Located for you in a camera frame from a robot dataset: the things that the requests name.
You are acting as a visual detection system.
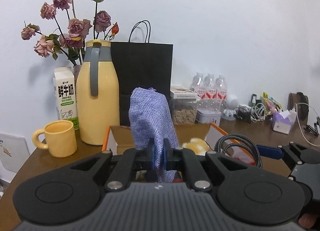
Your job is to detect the white milk carton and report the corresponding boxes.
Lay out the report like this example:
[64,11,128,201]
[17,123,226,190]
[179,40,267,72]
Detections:
[53,67,79,130]

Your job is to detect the black braided cable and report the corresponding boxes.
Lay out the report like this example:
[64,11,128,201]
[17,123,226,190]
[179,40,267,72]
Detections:
[214,133,263,169]

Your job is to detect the white wall panel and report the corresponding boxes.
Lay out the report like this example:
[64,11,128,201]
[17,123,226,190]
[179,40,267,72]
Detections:
[0,134,30,173]

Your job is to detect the white flat box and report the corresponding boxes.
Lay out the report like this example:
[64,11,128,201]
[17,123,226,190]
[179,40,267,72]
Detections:
[170,86,197,100]

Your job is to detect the yellow ceramic mug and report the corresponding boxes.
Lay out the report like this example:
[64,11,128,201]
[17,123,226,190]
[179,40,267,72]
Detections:
[31,120,78,158]

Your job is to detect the left water bottle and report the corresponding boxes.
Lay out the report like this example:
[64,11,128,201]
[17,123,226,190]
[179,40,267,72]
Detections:
[190,72,206,99]

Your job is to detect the middle water bottle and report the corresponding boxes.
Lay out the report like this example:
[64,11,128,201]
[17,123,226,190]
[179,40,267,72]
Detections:
[204,73,217,110]

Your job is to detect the yellow white plush sheep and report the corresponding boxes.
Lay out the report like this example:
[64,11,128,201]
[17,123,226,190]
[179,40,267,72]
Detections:
[181,137,212,156]

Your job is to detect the purple woven pouch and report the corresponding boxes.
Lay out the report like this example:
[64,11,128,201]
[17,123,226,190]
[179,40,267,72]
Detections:
[129,88,179,182]

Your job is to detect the white toy robot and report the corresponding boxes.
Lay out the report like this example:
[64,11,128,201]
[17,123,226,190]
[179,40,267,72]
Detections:
[221,94,239,121]

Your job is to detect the red cardboard box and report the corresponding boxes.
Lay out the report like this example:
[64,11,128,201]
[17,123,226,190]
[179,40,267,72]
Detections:
[102,123,254,165]

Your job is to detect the white tin box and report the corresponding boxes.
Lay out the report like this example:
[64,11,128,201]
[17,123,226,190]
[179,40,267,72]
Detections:
[196,109,221,126]

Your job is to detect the tangled charger cables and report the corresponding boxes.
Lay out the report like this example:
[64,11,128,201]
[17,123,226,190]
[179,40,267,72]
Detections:
[235,93,271,124]

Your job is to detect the right water bottle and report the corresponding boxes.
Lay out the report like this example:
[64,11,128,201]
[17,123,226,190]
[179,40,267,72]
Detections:
[215,75,227,111]

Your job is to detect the yellow thermos jug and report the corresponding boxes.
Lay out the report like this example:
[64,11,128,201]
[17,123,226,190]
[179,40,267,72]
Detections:
[76,40,120,146]

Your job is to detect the purple tissue box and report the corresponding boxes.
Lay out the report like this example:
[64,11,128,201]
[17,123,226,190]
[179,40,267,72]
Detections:
[272,109,297,135]

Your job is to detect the colourful snack packets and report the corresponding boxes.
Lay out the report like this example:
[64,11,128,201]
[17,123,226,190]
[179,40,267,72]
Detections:
[263,92,283,112]

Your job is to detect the water bottle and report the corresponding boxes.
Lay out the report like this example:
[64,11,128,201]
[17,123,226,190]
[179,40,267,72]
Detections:
[215,75,227,111]
[204,73,217,110]
[190,72,206,99]

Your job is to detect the black paper shopping bag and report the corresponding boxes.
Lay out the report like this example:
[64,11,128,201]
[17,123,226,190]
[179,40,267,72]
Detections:
[111,20,174,126]

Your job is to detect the black phone stand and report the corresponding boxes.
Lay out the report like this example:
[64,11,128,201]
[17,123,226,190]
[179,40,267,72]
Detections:
[304,116,320,136]

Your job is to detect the clear snack container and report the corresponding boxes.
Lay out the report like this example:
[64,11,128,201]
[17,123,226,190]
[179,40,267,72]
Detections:
[170,99,198,125]

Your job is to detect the dried pink rose bouquet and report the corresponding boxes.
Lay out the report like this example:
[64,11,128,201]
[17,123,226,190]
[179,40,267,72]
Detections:
[21,0,119,65]

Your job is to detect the person's right hand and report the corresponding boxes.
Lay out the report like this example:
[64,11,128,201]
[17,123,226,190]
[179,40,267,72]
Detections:
[298,213,319,229]

